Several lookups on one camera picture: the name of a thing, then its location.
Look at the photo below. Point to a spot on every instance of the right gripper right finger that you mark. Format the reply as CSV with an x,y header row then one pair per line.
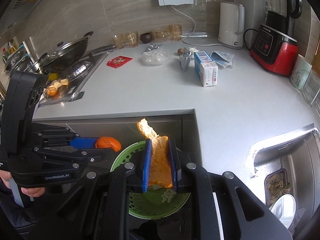
x,y
178,164

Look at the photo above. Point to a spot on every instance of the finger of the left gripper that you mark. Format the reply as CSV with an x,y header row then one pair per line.
x,y
96,157
83,143

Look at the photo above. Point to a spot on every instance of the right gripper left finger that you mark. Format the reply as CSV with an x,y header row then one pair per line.
x,y
139,180

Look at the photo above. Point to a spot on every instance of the orange peel piece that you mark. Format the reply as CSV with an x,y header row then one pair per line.
x,y
160,171

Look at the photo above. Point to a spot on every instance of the orange tangerine peel ball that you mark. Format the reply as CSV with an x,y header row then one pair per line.
x,y
108,142

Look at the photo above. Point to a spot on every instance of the red snack wrapper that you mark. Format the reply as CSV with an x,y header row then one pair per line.
x,y
118,61

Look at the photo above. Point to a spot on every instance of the green plastic trash basket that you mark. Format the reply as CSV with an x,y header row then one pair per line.
x,y
157,202

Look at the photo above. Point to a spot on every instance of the steel kitchen sink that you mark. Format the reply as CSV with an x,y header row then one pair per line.
x,y
287,163

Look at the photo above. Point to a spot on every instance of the left hand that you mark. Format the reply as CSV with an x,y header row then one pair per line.
x,y
31,192

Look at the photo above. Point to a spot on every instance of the orange peels on stove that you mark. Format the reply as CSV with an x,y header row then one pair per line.
x,y
55,84

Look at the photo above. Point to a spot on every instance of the black wok with lid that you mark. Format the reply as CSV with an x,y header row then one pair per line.
x,y
64,55

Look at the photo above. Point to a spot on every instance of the blue white milk carton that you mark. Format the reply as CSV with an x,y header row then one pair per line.
x,y
205,68

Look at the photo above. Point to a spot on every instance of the white bowl in sink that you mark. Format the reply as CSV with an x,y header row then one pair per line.
x,y
284,209

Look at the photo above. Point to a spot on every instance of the amber glass cup leftmost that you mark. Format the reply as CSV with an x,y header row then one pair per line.
x,y
118,40

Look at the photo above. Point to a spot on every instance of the amber glass cup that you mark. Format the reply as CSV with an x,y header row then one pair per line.
x,y
118,40
132,38
175,32
161,35

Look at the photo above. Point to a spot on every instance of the clear plastic bag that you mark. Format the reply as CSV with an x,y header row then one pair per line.
x,y
156,57

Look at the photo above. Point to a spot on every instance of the crumpled blue white wrapper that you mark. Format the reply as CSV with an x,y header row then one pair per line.
x,y
222,59

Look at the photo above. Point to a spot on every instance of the brown walnut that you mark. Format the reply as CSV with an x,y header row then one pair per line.
x,y
180,51

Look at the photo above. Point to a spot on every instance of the crumpled aluminium foil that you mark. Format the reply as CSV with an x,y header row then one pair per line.
x,y
153,46

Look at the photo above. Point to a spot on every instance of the dark brown small pot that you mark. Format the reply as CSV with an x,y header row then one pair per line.
x,y
146,37

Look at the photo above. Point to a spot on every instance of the amber glass cup rightmost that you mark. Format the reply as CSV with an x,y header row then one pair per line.
x,y
175,32

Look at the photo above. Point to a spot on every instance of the red black blender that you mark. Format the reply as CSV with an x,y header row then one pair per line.
x,y
274,47

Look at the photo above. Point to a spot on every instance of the white ceramic holder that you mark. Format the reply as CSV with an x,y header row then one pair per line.
x,y
300,72

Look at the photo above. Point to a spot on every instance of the white electric kettle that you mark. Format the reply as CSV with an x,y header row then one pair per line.
x,y
232,23

